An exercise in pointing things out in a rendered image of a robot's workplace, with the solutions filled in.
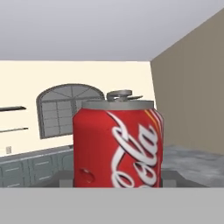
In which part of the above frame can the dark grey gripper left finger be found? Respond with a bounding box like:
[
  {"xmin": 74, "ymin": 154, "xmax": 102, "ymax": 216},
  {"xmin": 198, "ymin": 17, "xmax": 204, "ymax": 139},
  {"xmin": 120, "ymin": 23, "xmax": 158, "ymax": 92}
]
[{"xmin": 43, "ymin": 170, "xmax": 75, "ymax": 189}]

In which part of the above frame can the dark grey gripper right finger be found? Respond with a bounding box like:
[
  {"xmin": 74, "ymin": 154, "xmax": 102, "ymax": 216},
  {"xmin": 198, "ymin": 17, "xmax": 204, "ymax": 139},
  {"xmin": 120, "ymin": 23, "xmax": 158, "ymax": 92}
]
[{"xmin": 161, "ymin": 169, "xmax": 205, "ymax": 189}]

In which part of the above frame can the red soda can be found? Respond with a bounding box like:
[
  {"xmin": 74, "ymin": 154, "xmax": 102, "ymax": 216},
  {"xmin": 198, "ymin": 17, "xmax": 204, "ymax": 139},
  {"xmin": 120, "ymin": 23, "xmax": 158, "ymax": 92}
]
[{"xmin": 72, "ymin": 89, "xmax": 165, "ymax": 189}]

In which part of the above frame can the grey base cupboards run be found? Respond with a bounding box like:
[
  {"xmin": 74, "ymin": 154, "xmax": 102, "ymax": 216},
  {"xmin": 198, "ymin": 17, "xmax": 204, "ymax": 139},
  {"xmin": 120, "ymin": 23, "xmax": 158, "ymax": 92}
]
[{"xmin": 0, "ymin": 144, "xmax": 75, "ymax": 189}]

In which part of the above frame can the grey arched window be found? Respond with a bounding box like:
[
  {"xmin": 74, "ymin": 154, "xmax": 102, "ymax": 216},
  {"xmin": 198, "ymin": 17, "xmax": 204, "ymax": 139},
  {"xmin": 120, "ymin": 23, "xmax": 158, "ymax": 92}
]
[{"xmin": 35, "ymin": 83, "xmax": 106, "ymax": 140}]

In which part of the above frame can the dark wall shelf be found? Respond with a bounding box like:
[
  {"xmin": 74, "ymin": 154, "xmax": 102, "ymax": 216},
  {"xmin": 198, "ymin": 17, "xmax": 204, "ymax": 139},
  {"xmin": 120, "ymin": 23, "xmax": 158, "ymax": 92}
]
[
  {"xmin": 0, "ymin": 106, "xmax": 27, "ymax": 113},
  {"xmin": 0, "ymin": 127, "xmax": 30, "ymax": 135}
]

